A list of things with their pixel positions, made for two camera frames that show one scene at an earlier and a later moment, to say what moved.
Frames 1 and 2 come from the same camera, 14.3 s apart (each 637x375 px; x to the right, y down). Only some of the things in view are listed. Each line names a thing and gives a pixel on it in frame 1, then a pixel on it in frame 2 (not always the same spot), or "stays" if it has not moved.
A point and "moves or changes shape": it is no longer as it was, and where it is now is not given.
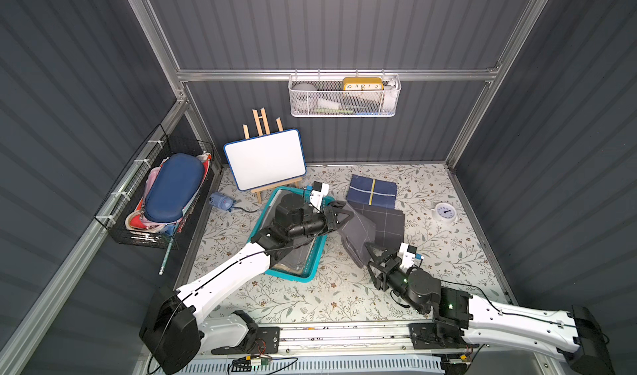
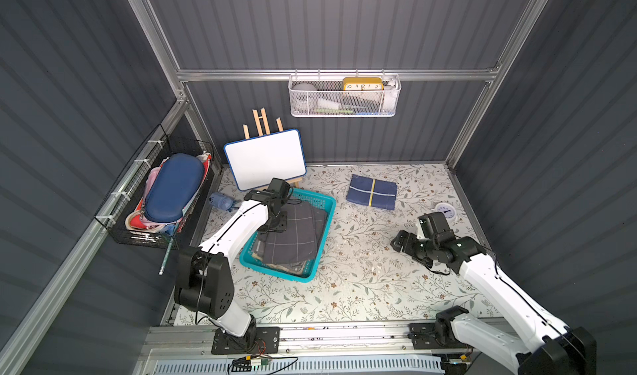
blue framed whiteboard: x=266 y=158 stays
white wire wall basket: x=344 y=95 stays
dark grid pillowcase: x=390 y=224 moves or changes shape
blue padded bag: x=169 y=191 stays
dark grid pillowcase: x=357 y=231 moves or changes shape
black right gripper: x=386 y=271 to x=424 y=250
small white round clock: x=444 y=211 stays
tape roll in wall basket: x=304 y=97 stays
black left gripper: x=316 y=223 to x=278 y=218
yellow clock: x=352 y=84 stays
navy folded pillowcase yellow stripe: x=372 y=192 stays
